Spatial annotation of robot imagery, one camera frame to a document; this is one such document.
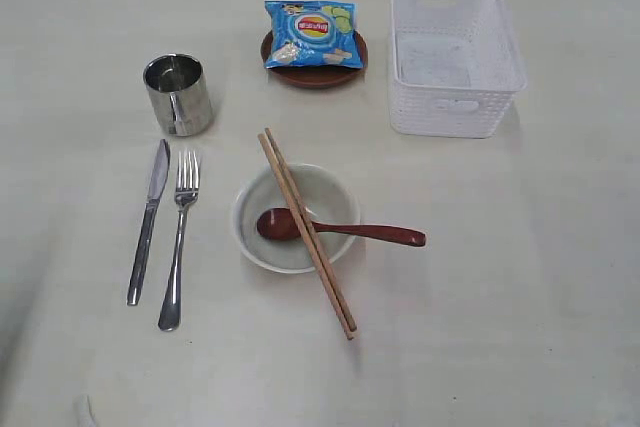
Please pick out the white perforated plastic basket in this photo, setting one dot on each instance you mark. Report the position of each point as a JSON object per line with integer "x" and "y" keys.
{"x": 455, "y": 67}

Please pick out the dark red wooden spoon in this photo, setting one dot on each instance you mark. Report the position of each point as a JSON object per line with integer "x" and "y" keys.
{"x": 278, "y": 224}

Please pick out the silver table knife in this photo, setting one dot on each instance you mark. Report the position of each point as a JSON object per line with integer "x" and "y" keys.
{"x": 157, "y": 184}

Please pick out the brown round plate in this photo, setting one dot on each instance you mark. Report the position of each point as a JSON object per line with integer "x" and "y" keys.
{"x": 323, "y": 77}

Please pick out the wooden chopstick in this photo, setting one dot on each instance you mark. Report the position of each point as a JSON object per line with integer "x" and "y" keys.
{"x": 320, "y": 247}
{"x": 305, "y": 242}

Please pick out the steel cup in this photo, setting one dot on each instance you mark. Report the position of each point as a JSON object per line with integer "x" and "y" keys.
{"x": 177, "y": 90}

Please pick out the silver fork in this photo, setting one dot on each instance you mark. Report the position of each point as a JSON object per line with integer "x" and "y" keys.
{"x": 186, "y": 194}

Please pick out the blue Lays chips bag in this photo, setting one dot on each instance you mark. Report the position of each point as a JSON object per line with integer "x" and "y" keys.
{"x": 312, "y": 33}

